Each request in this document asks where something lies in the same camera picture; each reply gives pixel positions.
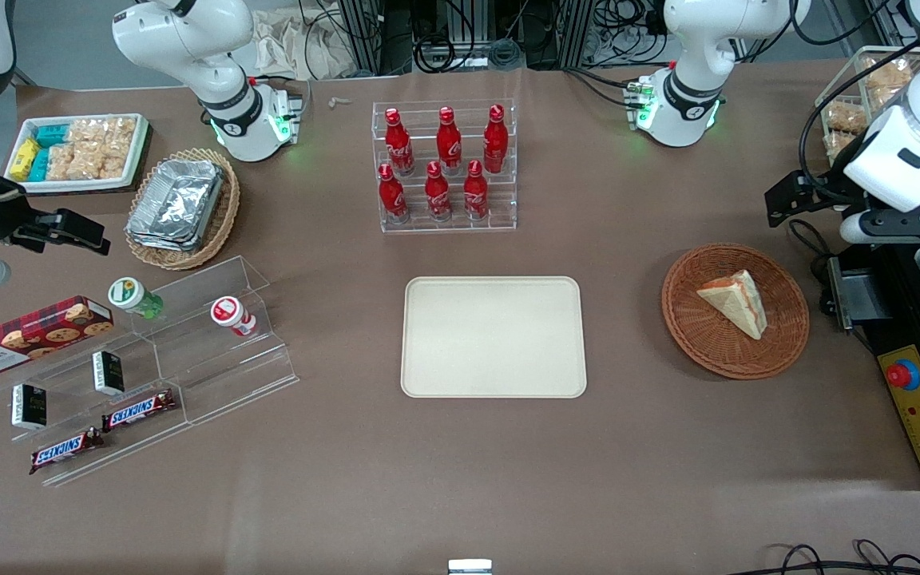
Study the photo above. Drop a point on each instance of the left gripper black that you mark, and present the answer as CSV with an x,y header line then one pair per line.
x,y
823,192

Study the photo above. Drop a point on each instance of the triangular sandwich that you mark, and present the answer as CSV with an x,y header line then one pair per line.
x,y
735,302

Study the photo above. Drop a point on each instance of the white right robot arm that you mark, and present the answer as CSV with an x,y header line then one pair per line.
x,y
188,40

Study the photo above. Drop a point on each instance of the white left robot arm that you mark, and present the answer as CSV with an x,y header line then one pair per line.
x,y
691,48

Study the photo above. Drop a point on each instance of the white snack tray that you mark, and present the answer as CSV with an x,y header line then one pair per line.
x,y
140,152

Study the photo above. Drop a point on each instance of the light wicker basket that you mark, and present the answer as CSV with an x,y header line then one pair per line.
x,y
224,216

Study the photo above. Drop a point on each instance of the brown wicker basket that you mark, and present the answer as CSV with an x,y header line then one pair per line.
x,y
691,335

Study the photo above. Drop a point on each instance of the beige plastic tray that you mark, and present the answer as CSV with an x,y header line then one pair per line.
x,y
493,337

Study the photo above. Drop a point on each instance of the rice cracker bag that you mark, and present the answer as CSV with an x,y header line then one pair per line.
x,y
86,132
118,148
77,162

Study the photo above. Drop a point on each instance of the teal snack packet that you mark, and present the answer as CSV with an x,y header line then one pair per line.
x,y
51,134
39,164

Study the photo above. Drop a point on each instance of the green bottle white cap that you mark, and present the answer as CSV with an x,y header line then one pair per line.
x,y
134,296

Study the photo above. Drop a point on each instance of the yellow snack packet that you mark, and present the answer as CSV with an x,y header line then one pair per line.
x,y
24,158

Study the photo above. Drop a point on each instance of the fried snack bag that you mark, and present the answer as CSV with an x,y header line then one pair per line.
x,y
887,80
845,128

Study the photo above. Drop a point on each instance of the stack of foil trays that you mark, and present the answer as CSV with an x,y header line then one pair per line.
x,y
176,204

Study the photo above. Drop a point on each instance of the red tartan cookie box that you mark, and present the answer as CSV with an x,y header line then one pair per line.
x,y
29,335

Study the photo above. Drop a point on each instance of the small black box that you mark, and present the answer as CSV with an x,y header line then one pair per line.
x,y
109,373
29,406

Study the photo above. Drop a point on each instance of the black machine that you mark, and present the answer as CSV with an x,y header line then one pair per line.
x,y
891,319

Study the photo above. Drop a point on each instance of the red bottle white cap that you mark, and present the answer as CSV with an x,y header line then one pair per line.
x,y
231,315

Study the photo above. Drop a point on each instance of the Snickers chocolate bar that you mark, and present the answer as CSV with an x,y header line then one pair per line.
x,y
139,410
66,451

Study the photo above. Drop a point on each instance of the clear acrylic stepped shelf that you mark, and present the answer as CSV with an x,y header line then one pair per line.
x,y
220,375

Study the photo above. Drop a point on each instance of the red emergency stop button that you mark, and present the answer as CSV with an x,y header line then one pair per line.
x,y
903,375

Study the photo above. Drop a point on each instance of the clear acrylic bottle rack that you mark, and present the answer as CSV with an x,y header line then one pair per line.
x,y
500,216

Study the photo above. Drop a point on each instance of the crumpled beige cloth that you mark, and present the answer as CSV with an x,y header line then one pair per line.
x,y
300,44

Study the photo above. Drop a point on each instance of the small clear plastic piece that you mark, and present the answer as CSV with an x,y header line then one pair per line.
x,y
339,101

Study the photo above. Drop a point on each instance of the red cola bottle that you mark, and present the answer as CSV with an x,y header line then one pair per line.
x,y
449,142
398,144
495,142
438,194
392,196
475,192

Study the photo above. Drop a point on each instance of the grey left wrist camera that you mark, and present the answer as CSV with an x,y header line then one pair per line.
x,y
899,226

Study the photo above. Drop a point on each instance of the aluminium frame post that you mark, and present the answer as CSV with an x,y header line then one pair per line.
x,y
362,36
580,32

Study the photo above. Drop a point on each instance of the small silver metal bracket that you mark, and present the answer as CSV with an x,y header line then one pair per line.
x,y
469,567

